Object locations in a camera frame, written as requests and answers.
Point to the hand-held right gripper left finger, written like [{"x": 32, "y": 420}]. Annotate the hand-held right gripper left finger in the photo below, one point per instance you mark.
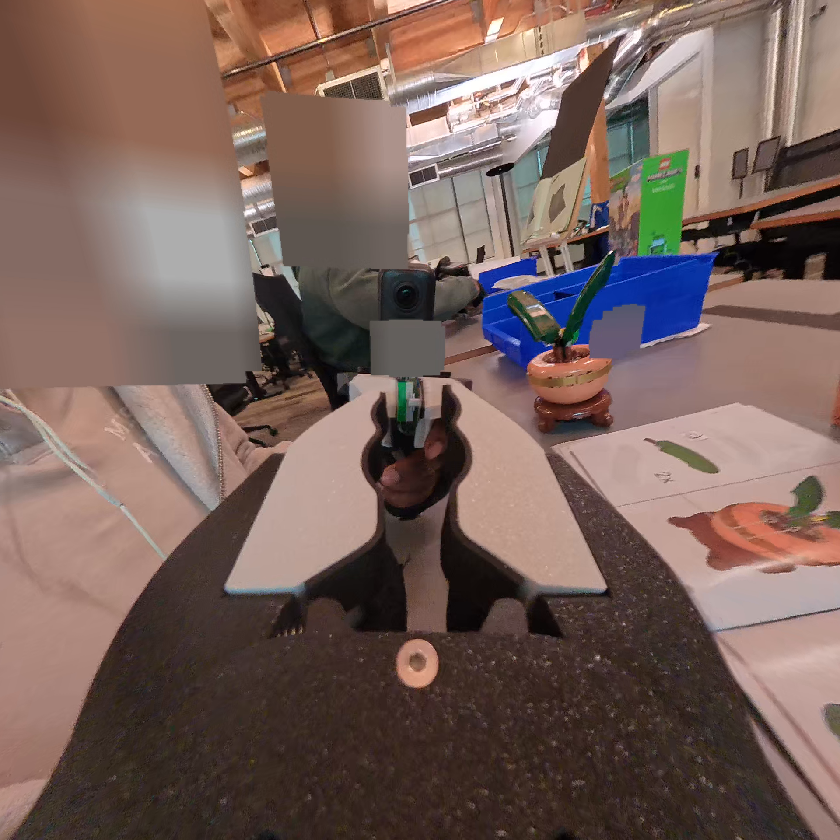
[{"x": 308, "y": 512}]

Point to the blue plastic bin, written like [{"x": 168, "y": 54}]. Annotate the blue plastic bin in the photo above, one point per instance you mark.
[{"x": 669, "y": 289}]

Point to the easel with black board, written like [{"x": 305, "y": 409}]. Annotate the easel with black board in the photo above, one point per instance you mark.
[{"x": 581, "y": 111}]

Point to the green leaf brick assembly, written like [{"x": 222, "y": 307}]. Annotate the green leaf brick assembly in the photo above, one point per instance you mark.
[{"x": 413, "y": 420}]

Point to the silver air duct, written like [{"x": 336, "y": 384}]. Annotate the silver air duct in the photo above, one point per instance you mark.
[{"x": 499, "y": 65}]

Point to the black office chair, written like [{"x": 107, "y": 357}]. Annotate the black office chair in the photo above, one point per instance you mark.
[{"x": 282, "y": 328}]

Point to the grey desk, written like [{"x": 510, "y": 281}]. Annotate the grey desk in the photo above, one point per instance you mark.
[{"x": 722, "y": 374}]

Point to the long background table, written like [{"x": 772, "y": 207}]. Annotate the long background table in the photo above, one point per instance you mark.
[{"x": 787, "y": 210}]

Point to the instruction booklet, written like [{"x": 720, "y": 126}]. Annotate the instruction booklet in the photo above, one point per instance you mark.
[{"x": 623, "y": 472}]

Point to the white paper sheet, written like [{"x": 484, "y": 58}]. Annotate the white paper sheet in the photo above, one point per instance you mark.
[{"x": 682, "y": 331}]

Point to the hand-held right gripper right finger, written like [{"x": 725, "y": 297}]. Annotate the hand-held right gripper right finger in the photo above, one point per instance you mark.
[{"x": 531, "y": 512}]

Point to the black floor lamp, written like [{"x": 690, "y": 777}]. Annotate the black floor lamp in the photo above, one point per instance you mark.
[{"x": 504, "y": 210}]

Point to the toy brick potted plant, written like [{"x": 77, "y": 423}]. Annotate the toy brick potted plant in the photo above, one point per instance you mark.
[{"x": 571, "y": 384}]

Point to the grey zip hoodie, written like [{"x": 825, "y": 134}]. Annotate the grey zip hoodie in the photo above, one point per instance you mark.
[{"x": 79, "y": 558}]

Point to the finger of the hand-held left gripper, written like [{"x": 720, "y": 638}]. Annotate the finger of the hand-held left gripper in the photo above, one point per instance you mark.
[
  {"x": 367, "y": 385},
  {"x": 431, "y": 397}
]

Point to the person's left hand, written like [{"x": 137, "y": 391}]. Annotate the person's left hand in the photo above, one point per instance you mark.
[{"x": 413, "y": 485}]

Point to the green set box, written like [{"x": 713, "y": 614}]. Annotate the green set box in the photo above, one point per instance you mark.
[{"x": 663, "y": 197}]

